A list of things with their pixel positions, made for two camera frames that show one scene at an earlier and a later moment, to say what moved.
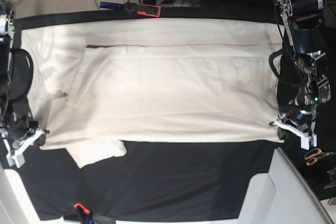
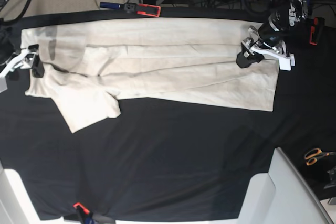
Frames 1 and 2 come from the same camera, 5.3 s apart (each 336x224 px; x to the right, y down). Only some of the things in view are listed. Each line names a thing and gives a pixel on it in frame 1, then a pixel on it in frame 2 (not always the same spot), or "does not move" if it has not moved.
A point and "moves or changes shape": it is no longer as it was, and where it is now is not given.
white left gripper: (17, 158) to (24, 60)
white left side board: (16, 206) does not move
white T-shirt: (95, 84) moves or changes shape
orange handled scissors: (312, 156) does not move
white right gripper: (306, 139) to (286, 61)
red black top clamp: (148, 10) does not move
